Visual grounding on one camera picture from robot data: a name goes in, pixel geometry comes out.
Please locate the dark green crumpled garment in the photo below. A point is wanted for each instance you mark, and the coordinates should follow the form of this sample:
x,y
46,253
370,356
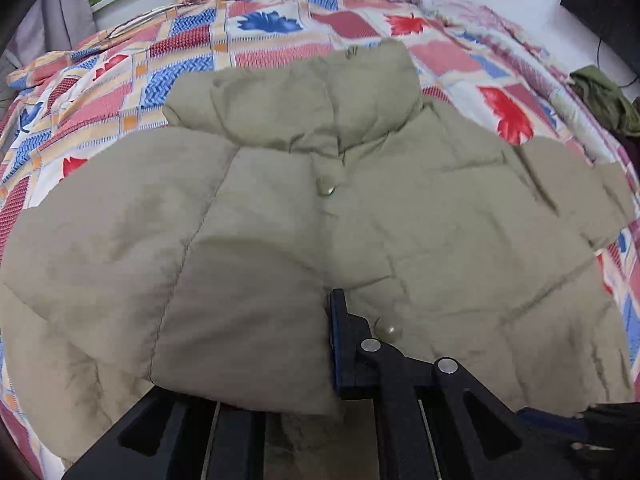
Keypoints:
x,y
606,101

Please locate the pink plaid folded quilt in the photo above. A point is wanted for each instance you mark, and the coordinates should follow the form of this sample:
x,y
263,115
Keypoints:
x,y
529,58

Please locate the person's right hand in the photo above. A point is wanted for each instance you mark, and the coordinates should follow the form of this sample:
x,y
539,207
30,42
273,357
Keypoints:
x,y
611,448

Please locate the olive green puffer jacket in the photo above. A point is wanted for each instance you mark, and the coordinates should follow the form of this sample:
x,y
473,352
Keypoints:
x,y
197,256

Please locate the patchwork leaf pattern bedspread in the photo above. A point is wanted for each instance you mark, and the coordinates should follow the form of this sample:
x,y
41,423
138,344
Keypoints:
x,y
74,105

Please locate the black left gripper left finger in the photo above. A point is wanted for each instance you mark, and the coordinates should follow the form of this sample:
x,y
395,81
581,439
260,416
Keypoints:
x,y
169,435

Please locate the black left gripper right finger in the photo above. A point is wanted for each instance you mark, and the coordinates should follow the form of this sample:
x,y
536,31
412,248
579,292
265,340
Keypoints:
x,y
435,420

